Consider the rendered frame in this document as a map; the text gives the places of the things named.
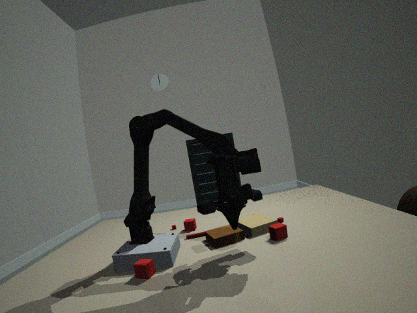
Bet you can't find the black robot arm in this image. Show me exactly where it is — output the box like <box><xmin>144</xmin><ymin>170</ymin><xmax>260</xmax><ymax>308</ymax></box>
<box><xmin>124</xmin><ymin>109</ymin><xmax>261</xmax><ymax>245</ymax></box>

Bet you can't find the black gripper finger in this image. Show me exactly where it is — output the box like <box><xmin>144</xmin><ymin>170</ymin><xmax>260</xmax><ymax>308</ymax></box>
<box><xmin>217</xmin><ymin>208</ymin><xmax>236</xmax><ymax>230</ymax></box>
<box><xmin>231</xmin><ymin>205</ymin><xmax>246</xmax><ymax>230</ymax></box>

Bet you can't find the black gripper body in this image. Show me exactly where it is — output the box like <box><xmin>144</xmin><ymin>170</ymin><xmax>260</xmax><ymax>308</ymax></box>
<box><xmin>197</xmin><ymin>176</ymin><xmax>263</xmax><ymax>215</ymax></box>

